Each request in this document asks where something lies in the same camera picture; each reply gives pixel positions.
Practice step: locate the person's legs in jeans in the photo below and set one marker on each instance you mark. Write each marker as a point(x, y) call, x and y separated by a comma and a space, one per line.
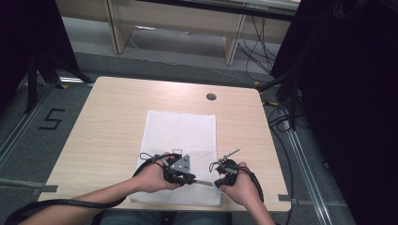
point(140, 218)

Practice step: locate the black metal stand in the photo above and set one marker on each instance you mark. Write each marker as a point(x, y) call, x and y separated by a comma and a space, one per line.
point(289, 93)
point(34, 81)

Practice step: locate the black table grommet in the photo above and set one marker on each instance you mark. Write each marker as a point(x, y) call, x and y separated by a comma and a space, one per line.
point(211, 96)

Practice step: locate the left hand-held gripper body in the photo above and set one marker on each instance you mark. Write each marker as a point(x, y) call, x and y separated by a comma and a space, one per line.
point(180, 165)

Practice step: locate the white towel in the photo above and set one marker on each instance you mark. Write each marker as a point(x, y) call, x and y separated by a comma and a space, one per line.
point(180, 134)

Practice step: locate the person's left hand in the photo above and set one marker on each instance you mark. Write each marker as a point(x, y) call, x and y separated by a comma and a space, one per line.
point(150, 178)

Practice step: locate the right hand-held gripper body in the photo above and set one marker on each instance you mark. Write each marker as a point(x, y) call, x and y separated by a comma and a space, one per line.
point(230, 170)

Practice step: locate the person's right hand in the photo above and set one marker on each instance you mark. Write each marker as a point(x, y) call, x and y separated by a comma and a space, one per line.
point(244, 187)

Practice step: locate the metal floor rail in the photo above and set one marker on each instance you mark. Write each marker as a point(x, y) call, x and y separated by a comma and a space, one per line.
point(308, 175)
point(22, 128)

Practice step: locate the black curtain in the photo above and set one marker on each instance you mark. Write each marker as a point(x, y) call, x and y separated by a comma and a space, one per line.
point(350, 109)
point(22, 47)

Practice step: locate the grey tape strip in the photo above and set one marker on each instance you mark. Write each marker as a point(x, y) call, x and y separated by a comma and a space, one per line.
point(45, 189)
point(284, 197)

